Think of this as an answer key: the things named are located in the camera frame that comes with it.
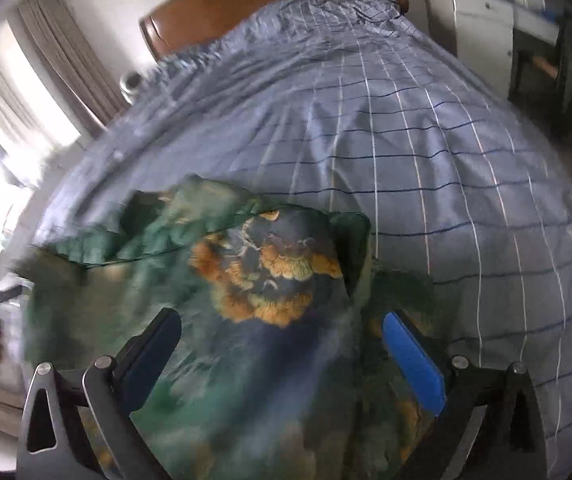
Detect white desk with drawer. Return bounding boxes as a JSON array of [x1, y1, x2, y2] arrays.
[[422, 0, 563, 102]]

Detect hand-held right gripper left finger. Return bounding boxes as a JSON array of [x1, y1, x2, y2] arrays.
[[16, 307, 182, 480]]

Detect white desk fan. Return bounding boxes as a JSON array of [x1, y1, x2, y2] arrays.
[[120, 72, 145, 100]]

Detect wooden bed headboard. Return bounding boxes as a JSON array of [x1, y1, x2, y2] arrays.
[[139, 0, 411, 64]]

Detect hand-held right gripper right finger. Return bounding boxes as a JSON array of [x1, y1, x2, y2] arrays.
[[382, 310, 549, 480]]

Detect white sheer curtain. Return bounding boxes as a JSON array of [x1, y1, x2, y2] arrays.
[[0, 57, 83, 188]]

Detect green floral printed jacket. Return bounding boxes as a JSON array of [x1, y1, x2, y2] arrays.
[[21, 174, 467, 480]]

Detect blue checked duvet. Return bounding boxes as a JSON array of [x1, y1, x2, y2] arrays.
[[31, 0, 572, 480]]

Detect beige curtain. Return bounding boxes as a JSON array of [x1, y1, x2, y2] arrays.
[[16, 0, 133, 137]]

